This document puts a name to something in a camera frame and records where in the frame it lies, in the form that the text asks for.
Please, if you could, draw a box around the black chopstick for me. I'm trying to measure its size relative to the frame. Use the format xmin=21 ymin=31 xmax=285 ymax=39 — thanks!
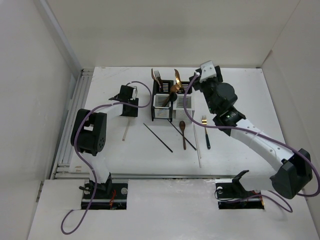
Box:
xmin=167 ymin=119 xmax=198 ymax=151
xmin=143 ymin=123 xmax=173 ymax=153

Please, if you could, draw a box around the copper knife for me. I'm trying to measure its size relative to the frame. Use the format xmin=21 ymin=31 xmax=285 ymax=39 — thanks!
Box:
xmin=174 ymin=69 xmax=181 ymax=80

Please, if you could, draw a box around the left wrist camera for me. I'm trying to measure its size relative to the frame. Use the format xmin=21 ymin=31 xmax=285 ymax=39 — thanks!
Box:
xmin=127 ymin=85 xmax=138 ymax=101

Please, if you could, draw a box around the copper round spoon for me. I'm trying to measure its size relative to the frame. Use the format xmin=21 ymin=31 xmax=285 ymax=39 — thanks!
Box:
xmin=162 ymin=84 xmax=180 ymax=107

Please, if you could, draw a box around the white utensil rack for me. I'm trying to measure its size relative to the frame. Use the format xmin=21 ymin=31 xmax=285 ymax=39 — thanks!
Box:
xmin=172 ymin=80 xmax=196 ymax=125

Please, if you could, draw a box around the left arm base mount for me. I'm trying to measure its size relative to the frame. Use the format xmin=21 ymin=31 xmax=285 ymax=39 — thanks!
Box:
xmin=79 ymin=179 xmax=128 ymax=210

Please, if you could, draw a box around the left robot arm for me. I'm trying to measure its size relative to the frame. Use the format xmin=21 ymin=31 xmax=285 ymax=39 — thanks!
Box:
xmin=70 ymin=85 xmax=139 ymax=199

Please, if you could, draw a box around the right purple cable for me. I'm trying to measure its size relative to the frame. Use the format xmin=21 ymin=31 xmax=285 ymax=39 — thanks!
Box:
xmin=183 ymin=72 xmax=320 ymax=213

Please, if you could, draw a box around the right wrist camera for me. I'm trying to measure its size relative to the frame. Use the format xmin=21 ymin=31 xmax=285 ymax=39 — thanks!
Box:
xmin=199 ymin=60 xmax=217 ymax=83

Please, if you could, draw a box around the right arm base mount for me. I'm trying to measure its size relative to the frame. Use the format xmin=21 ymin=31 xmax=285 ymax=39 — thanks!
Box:
xmin=214 ymin=170 xmax=265 ymax=210

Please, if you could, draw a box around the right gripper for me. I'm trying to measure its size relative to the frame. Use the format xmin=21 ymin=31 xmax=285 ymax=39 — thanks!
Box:
xmin=189 ymin=66 xmax=223 ymax=115

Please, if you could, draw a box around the black round spoon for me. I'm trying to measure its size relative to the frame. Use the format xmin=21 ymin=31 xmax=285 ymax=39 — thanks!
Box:
xmin=162 ymin=92 xmax=178 ymax=107

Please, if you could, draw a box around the brown wooden spoon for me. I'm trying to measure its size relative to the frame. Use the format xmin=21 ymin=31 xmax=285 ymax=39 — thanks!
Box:
xmin=179 ymin=120 xmax=187 ymax=150

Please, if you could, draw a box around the aluminium rail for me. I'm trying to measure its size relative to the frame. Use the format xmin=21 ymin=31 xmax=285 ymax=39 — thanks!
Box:
xmin=111 ymin=173 xmax=235 ymax=180

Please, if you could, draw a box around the black utensil rack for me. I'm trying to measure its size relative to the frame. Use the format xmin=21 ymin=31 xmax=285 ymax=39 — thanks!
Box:
xmin=150 ymin=80 xmax=174 ymax=122

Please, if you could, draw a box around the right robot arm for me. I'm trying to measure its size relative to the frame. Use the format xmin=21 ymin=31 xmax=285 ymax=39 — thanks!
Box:
xmin=189 ymin=61 xmax=316 ymax=199

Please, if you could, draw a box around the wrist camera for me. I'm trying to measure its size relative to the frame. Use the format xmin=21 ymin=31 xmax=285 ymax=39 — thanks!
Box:
xmin=199 ymin=60 xmax=217 ymax=83
xmin=127 ymin=85 xmax=138 ymax=101

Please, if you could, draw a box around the white chopstick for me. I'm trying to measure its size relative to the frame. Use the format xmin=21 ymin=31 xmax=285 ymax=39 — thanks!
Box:
xmin=193 ymin=123 xmax=202 ymax=169

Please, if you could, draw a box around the silver fork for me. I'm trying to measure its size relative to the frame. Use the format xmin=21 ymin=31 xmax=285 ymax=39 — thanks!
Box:
xmin=154 ymin=70 xmax=163 ymax=91

